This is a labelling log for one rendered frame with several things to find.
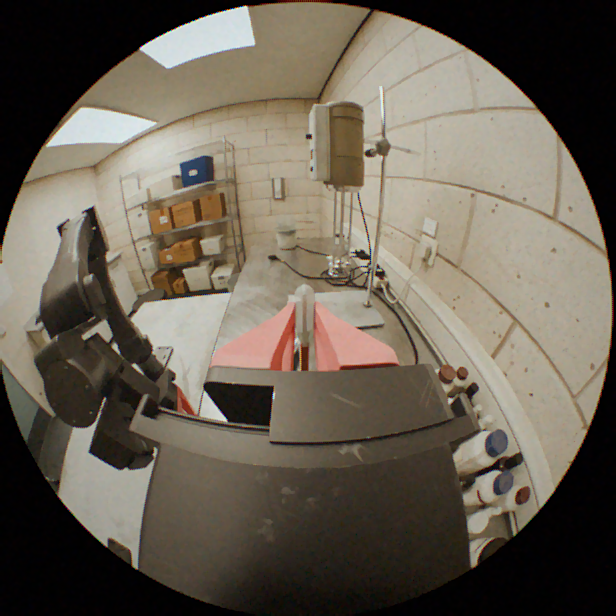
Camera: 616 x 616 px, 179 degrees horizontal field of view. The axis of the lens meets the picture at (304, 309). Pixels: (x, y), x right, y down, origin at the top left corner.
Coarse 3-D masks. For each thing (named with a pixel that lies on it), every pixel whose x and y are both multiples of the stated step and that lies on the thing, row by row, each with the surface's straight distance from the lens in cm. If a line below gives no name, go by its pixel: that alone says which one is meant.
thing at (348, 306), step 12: (288, 300) 69; (324, 300) 69; (336, 300) 70; (348, 300) 70; (360, 300) 71; (336, 312) 64; (348, 312) 65; (360, 312) 65; (372, 312) 67; (360, 324) 61; (372, 324) 62
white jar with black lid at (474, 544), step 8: (472, 544) 52; (480, 544) 51; (488, 544) 49; (496, 544) 50; (504, 544) 52; (472, 552) 51; (480, 552) 49; (488, 552) 49; (472, 560) 51; (480, 560) 49
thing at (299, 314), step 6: (300, 288) 11; (294, 294) 12; (300, 294) 11; (300, 300) 11; (300, 306) 11; (300, 312) 12; (300, 318) 12; (300, 324) 12; (300, 330) 13; (300, 336) 13
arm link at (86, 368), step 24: (96, 288) 26; (96, 312) 25; (72, 336) 21; (48, 360) 19; (72, 360) 19; (96, 360) 21; (48, 384) 20; (72, 384) 19; (96, 384) 19; (72, 408) 20; (96, 408) 19
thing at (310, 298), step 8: (312, 296) 11; (304, 304) 11; (312, 304) 12; (304, 312) 12; (312, 312) 12; (304, 320) 12; (312, 320) 12; (304, 328) 12; (312, 328) 13; (304, 336) 13; (312, 336) 13
